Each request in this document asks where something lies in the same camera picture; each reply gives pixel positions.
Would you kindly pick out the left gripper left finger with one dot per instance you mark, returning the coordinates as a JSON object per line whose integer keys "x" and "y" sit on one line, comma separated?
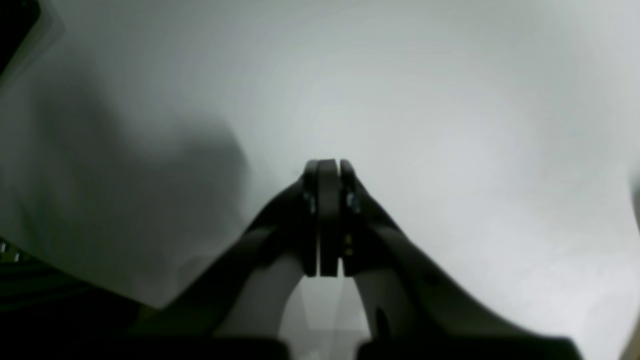
{"x": 233, "y": 311}

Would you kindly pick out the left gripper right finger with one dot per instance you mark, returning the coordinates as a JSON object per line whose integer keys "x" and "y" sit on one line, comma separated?
{"x": 414, "y": 309}

